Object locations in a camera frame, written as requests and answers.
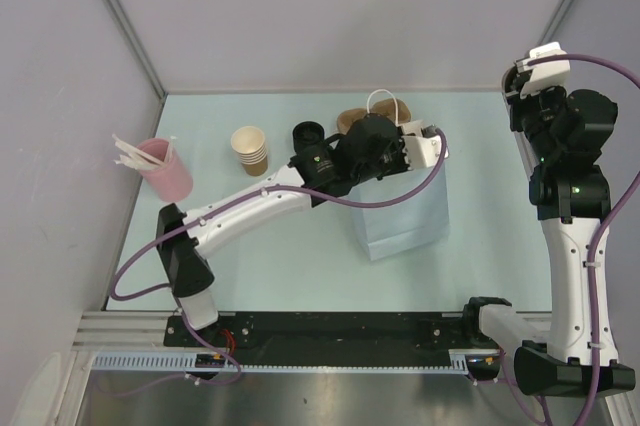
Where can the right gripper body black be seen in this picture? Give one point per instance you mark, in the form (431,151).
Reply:
(535,114)

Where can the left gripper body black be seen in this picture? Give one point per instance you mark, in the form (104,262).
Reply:
(393,161)

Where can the single brown paper cup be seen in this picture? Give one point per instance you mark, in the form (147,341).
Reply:
(508,79)

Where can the light blue paper bag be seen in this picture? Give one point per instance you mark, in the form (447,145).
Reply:
(418,221)

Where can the pink cup holder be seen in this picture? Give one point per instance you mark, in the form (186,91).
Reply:
(171,182)

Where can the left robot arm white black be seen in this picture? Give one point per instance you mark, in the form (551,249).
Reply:
(322,166)

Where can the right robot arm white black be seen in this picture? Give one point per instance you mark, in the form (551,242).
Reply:
(566,132)

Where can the stack of black lids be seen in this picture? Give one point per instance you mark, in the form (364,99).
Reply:
(308,137)

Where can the stack of brown paper cups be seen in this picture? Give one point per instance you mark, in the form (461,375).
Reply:
(249,145)

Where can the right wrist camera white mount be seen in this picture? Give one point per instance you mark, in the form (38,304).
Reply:
(539,71)

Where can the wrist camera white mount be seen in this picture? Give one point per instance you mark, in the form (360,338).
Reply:
(422,145)
(539,71)

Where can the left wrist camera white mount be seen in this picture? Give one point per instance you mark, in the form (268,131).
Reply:
(422,145)

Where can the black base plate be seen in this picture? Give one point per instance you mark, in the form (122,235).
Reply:
(350,339)

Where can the aluminium frame rail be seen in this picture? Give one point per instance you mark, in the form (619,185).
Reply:
(121,331)

